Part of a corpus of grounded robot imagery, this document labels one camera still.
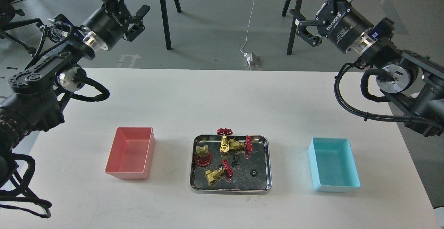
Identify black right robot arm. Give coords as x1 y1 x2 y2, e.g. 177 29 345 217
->
290 0 443 137

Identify stainless steel tray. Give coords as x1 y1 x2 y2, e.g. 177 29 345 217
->
190 135 272 194

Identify light blue plastic box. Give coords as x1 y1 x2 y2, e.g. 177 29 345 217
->
308 137 361 192

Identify black tripod leg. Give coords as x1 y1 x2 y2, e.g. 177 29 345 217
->
160 0 182 51
281 0 308 56

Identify black tripod leg right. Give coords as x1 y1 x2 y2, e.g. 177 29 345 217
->
281 0 308 56

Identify brass valve red handwheel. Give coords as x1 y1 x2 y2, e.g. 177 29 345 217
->
193 145 212 167
205 159 233 186

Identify black gear near valve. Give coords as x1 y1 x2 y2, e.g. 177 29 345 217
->
231 154 240 168

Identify white floor cable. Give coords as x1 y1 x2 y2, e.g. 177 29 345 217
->
240 0 260 70

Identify pink plastic box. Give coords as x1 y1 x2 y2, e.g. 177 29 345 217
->
105 127 155 180

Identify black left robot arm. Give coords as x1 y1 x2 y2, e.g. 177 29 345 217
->
1 0 150 218

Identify black tripod leg left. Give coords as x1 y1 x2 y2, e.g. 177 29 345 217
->
160 0 182 51

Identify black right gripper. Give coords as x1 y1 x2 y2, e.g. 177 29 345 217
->
290 0 373 53

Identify black office chair base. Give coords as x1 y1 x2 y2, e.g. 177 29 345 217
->
0 0 43 54

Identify brass valve red handwheel front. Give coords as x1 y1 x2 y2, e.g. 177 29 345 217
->
205 159 233 186

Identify small black gear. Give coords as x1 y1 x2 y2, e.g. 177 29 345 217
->
249 169 258 177

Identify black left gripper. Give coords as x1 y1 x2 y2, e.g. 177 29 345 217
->
82 0 151 51

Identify brass valve two red handwheels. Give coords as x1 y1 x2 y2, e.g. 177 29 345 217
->
216 128 253 154

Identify white power adapter on floor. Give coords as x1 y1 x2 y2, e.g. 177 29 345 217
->
239 49 263 67

